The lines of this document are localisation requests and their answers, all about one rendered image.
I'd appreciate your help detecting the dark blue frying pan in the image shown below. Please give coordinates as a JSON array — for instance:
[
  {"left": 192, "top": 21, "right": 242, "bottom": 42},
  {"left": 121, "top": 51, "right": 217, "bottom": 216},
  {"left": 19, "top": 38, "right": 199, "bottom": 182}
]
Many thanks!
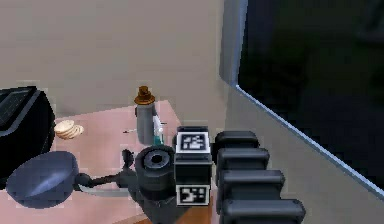
[{"left": 5, "top": 149, "right": 137, "bottom": 210}]

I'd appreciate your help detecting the black box appliance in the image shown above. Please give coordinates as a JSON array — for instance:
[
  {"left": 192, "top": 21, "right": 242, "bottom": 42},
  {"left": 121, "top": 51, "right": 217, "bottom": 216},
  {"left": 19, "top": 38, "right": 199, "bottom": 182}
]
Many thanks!
[{"left": 0, "top": 85, "right": 57, "bottom": 190}]

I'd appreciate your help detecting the grey bottle with brown cap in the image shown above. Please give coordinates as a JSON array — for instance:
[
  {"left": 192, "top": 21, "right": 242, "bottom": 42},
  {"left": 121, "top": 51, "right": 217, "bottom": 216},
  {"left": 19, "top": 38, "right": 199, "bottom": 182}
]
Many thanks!
[{"left": 133, "top": 85, "right": 158, "bottom": 146}]

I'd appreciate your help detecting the sliced tan bread loaf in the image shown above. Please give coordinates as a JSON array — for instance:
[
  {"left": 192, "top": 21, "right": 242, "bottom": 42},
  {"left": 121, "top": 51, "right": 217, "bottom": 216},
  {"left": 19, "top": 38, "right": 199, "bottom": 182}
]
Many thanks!
[{"left": 53, "top": 119, "right": 85, "bottom": 141}]

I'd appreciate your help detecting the dark window with blue frame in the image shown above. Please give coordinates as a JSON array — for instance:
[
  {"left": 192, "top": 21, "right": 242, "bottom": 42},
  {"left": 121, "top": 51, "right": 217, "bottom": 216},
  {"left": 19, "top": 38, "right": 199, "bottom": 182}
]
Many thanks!
[{"left": 218, "top": 0, "right": 384, "bottom": 202}]

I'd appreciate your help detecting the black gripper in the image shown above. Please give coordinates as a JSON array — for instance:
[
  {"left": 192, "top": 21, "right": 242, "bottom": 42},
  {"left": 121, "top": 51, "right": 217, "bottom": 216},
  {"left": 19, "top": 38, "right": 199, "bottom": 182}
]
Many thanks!
[{"left": 128, "top": 144, "right": 192, "bottom": 224}]

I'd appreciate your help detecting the silver knife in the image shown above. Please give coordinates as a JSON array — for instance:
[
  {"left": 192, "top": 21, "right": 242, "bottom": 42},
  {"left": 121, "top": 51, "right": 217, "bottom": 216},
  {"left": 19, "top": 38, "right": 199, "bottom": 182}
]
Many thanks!
[{"left": 78, "top": 184, "right": 132, "bottom": 198}]

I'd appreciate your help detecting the white teal spray bottle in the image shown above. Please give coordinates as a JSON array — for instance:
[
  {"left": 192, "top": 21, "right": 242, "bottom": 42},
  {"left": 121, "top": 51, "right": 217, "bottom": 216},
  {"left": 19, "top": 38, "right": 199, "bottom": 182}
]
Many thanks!
[{"left": 152, "top": 114, "right": 165, "bottom": 146}]

